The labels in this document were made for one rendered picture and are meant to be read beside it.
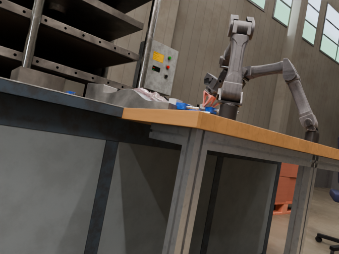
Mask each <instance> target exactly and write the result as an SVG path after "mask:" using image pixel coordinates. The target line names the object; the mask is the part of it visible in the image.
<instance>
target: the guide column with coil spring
mask: <svg viewBox="0 0 339 254"><path fill-rule="evenodd" d="M44 4H45V0H34V2H33V7H32V12H31V17H30V22H29V26H28V31H27V36H26V41H25V45H24V50H23V55H22V60H21V65H20V66H22V67H26V68H30V69H31V67H32V62H33V57H34V53H35V48H36V42H37V38H38V33H39V28H40V23H41V18H42V13H43V9H44Z"/></svg>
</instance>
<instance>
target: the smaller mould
mask: <svg viewBox="0 0 339 254"><path fill-rule="evenodd" d="M10 79H11V80H15V81H19V82H23V83H27V84H31V85H35V86H39V87H44V88H48V89H52V90H56V91H60V92H63V87H64V82H65V78H62V77H58V76H55V75H51V74H47V73H44V72H40V71H37V70H33V69H30V68H26V67H22V66H20V67H18V68H16V69H14V70H12V72H11V77H10Z"/></svg>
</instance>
